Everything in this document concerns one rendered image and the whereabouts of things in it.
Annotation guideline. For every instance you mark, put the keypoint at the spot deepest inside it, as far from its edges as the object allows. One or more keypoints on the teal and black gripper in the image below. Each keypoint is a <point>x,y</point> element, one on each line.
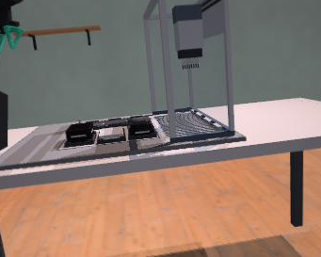
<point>7,26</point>

